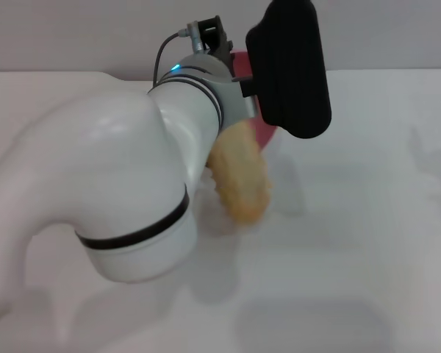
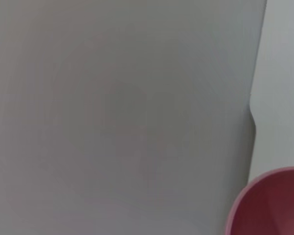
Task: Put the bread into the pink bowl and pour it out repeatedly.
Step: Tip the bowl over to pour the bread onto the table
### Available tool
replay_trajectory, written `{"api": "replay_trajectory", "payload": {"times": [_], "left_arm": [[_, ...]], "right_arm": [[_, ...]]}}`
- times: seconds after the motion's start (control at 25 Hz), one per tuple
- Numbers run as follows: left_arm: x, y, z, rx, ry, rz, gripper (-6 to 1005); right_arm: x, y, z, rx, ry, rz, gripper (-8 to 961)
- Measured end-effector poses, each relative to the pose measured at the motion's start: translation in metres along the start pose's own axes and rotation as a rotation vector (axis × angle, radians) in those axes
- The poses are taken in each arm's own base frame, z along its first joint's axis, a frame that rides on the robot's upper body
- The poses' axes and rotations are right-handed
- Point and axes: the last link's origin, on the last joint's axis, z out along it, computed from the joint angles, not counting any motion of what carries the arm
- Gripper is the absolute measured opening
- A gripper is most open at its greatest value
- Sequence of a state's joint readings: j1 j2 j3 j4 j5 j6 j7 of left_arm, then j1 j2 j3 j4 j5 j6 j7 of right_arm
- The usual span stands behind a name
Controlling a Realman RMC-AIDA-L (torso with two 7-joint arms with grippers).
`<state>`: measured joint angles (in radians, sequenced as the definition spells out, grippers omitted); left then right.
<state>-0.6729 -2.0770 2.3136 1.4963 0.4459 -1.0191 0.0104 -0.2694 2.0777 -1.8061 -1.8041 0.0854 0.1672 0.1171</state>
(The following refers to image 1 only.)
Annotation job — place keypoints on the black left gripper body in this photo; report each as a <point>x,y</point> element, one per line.
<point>217,40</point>

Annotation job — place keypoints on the pink bowl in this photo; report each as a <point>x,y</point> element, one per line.
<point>242,63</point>

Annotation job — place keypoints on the orange striped bread roll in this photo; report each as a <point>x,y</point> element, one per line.
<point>242,176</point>

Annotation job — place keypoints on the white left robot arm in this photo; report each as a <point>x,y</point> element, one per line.
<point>106,165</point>

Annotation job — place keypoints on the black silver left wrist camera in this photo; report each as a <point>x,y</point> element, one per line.
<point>290,70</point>

